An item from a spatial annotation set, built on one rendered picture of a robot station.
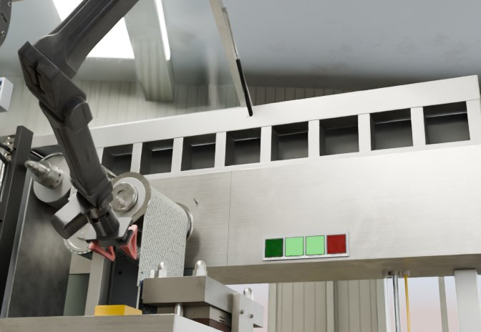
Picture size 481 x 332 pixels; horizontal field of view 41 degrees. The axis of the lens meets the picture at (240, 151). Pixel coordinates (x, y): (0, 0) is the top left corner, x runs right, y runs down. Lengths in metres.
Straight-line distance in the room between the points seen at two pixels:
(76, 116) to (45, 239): 0.94
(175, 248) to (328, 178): 0.48
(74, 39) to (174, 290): 0.74
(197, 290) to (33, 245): 0.59
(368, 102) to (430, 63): 2.59
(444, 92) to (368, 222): 0.43
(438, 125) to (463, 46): 2.44
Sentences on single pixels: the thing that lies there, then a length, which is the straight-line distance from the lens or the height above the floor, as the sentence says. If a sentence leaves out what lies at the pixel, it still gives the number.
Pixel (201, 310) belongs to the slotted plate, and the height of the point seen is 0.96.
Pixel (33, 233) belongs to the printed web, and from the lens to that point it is 1.94.
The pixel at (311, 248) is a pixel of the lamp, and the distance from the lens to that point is 1.84.
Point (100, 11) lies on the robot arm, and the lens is 1.01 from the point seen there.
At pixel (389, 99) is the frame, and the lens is 1.96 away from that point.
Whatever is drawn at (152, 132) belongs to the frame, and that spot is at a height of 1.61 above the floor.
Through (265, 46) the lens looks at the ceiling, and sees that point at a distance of 4.27.
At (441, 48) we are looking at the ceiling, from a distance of 4.39.
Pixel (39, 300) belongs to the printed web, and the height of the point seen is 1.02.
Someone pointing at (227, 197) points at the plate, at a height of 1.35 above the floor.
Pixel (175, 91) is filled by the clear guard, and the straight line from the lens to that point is 2.16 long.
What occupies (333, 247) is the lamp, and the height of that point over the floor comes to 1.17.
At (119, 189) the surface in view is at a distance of 1.72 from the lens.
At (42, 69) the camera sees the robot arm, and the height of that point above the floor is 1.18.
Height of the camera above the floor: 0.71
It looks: 23 degrees up
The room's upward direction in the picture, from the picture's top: 3 degrees clockwise
